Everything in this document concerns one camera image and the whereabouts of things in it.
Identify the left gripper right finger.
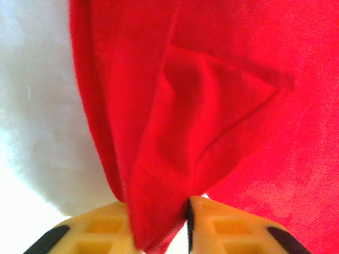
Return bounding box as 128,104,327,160
185,195,313,254

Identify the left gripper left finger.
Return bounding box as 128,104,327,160
22,201,138,254

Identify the red t-shirt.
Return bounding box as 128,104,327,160
68,0,339,254

